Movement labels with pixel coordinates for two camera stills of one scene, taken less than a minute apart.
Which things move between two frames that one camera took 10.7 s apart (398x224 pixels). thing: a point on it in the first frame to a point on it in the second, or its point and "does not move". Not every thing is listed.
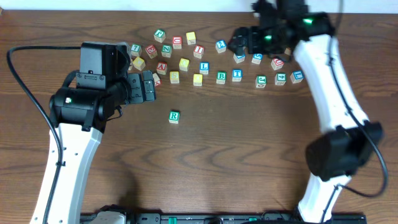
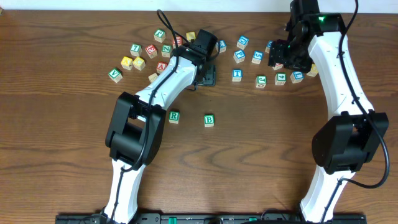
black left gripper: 137,88 to 208,76
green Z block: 166,50 does not move
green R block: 174,116 does not move
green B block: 221,76 to 209,120
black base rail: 217,218 does not move
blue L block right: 296,76 does not move
